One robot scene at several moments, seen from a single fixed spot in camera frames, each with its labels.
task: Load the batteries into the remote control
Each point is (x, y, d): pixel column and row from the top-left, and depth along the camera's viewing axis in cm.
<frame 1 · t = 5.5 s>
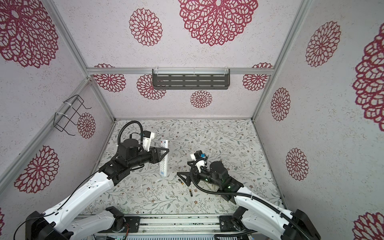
left hand: (165, 152, 74), fingers open
right hand: (182, 166, 71), fingers open
black gold battery lower: (191, 193, 85), on the table

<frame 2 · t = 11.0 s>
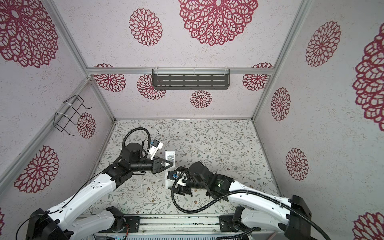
left hand: (170, 166, 71), fingers closed
right hand: (170, 176, 68), fingers open
white remote control: (170, 156, 71), point 26 cm above the table
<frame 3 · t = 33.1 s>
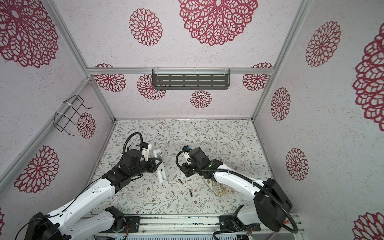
left hand: (160, 163, 80), fingers closed
right hand: (181, 165, 81), fingers open
white remote control: (160, 170, 79), point 15 cm above the table
black gold battery upper: (181, 181, 89), on the table
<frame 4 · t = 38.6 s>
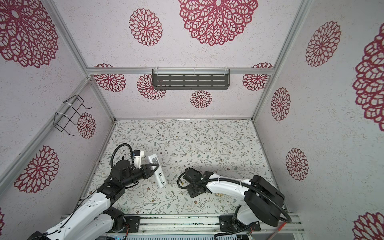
left hand: (157, 167, 79), fingers closed
right hand: (190, 189, 84), fingers closed
white remote control: (153, 159, 79), point 19 cm above the table
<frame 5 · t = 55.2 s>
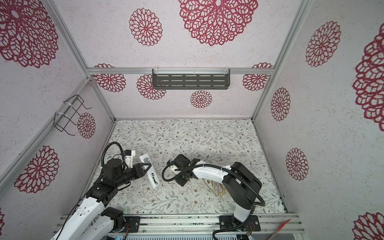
left hand: (150, 167, 77), fingers closed
right hand: (178, 176, 87), fingers open
white remote control: (152, 174, 77), point 15 cm above the table
